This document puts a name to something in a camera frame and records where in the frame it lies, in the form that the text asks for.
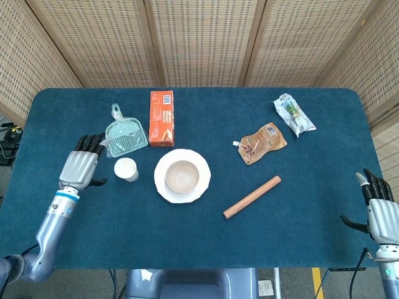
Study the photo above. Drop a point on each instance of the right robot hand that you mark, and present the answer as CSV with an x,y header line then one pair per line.
x,y
381,218

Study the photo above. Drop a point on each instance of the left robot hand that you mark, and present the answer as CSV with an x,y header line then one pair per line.
x,y
79,165

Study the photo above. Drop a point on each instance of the white paper cup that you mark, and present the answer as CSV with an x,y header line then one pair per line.
x,y
125,169

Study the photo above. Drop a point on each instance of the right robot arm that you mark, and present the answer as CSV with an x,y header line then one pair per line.
x,y
388,271

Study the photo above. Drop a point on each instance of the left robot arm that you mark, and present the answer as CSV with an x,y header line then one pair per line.
x,y
46,230

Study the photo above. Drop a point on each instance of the green dustpan brush set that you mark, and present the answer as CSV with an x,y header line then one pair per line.
x,y
124,137

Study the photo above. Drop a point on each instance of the black equipment on floor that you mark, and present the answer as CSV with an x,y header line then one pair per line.
x,y
9,144

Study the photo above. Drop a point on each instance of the orange cardboard snack box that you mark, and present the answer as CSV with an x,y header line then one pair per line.
x,y
161,118

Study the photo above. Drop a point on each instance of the beige round bowl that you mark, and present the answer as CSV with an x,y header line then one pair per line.
x,y
182,177

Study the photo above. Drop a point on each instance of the white paper plate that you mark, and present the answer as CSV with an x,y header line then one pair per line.
x,y
199,162

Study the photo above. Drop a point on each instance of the wooden rolling pin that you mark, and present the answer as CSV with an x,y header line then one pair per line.
x,y
252,197

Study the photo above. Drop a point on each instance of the blue table cloth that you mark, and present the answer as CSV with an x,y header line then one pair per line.
x,y
199,230

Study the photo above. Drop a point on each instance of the crumpled white snack bag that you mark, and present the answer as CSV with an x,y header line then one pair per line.
x,y
293,113

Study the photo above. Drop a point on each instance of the brown spouted drink pouch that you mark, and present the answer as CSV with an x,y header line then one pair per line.
x,y
262,143

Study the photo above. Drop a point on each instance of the grey robot torso base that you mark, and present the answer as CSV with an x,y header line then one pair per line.
x,y
190,284

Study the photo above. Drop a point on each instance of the woven folding screen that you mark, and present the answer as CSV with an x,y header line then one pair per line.
x,y
199,40

